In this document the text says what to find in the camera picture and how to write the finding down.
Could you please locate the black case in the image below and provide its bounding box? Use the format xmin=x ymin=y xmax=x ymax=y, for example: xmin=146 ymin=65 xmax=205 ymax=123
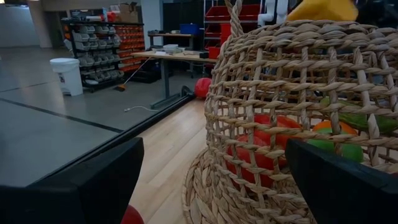
xmin=68 ymin=8 xmax=104 ymax=22

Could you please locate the red bin rack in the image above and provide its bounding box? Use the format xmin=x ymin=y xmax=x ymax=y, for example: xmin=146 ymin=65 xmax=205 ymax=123
xmin=203 ymin=0 xmax=290 ymax=47

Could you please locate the yellow toy fruit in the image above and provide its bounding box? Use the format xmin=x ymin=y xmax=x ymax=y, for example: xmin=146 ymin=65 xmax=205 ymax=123
xmin=286 ymin=0 xmax=359 ymax=22

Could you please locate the orange toy fruit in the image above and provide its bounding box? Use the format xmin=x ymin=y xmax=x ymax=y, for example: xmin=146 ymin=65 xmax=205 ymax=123
xmin=312 ymin=120 xmax=359 ymax=137

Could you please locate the green cucumber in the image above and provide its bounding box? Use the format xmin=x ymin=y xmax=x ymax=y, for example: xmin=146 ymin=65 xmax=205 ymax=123
xmin=319 ymin=96 xmax=398 ymax=135

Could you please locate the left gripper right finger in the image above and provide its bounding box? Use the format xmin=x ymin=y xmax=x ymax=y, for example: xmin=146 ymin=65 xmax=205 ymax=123
xmin=284 ymin=139 xmax=398 ymax=224

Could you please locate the large green apple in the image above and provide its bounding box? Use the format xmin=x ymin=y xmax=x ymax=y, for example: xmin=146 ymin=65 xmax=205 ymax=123
xmin=307 ymin=127 xmax=364 ymax=164

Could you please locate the dark workbench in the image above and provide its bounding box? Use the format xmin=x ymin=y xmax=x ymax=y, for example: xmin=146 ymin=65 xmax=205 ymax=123
xmin=147 ymin=29 xmax=195 ymax=50

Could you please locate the white trash bin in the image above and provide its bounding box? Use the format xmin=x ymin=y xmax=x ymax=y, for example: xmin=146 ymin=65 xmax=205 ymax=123
xmin=49 ymin=57 xmax=84 ymax=97

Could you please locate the bright red apple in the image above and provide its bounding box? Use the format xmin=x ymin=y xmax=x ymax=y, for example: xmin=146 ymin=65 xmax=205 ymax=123
xmin=225 ymin=133 xmax=289 ymax=189

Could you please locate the rack with grey and orange bins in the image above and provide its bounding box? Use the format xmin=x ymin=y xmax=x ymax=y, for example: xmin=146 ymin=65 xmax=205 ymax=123
xmin=60 ymin=19 xmax=146 ymax=93

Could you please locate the white floor cable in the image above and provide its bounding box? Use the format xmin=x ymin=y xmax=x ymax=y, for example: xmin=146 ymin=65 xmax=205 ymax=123
xmin=123 ymin=105 xmax=160 ymax=113

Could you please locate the orange broom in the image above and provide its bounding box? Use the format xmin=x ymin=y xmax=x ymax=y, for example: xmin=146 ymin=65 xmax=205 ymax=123
xmin=113 ymin=55 xmax=154 ymax=93

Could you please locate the wooden desk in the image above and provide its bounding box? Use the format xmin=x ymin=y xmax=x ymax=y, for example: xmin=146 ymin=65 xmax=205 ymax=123
xmin=130 ymin=49 xmax=218 ymax=110

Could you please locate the black table edge rail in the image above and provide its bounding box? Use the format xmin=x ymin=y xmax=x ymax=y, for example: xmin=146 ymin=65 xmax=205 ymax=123
xmin=26 ymin=93 xmax=196 ymax=188

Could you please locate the round red tomato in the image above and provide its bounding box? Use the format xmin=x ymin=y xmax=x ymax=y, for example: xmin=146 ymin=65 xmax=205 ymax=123
xmin=193 ymin=77 xmax=213 ymax=101

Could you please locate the blue bin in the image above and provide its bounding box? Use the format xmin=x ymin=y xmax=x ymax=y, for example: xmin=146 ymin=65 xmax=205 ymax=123
xmin=179 ymin=23 xmax=202 ymax=36

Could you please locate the cardboard box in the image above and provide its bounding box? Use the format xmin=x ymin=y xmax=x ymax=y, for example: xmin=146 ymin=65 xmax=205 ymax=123
xmin=118 ymin=1 xmax=139 ymax=24

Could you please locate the white containers stack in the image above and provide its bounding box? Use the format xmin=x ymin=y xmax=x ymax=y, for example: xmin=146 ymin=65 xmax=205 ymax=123
xmin=162 ymin=43 xmax=185 ymax=54

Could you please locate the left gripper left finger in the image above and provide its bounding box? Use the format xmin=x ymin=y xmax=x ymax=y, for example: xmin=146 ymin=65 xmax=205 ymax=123
xmin=0 ymin=137 xmax=146 ymax=224

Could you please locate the open-weave wicker basket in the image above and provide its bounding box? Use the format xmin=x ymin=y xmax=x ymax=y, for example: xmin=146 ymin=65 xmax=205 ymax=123
xmin=203 ymin=0 xmax=398 ymax=224

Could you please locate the round woven straw mat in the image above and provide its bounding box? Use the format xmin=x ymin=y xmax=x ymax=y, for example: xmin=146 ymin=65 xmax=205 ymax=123
xmin=182 ymin=146 xmax=318 ymax=224

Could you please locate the red bin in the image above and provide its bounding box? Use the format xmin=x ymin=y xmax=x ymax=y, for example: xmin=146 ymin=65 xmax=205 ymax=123
xmin=207 ymin=45 xmax=221 ymax=60

